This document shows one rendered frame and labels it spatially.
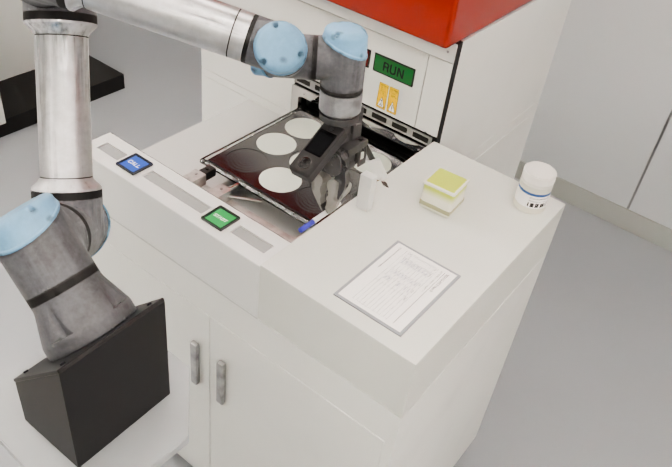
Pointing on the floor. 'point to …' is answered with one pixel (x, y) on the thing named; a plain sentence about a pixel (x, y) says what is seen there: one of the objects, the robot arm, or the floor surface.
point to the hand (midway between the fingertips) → (324, 208)
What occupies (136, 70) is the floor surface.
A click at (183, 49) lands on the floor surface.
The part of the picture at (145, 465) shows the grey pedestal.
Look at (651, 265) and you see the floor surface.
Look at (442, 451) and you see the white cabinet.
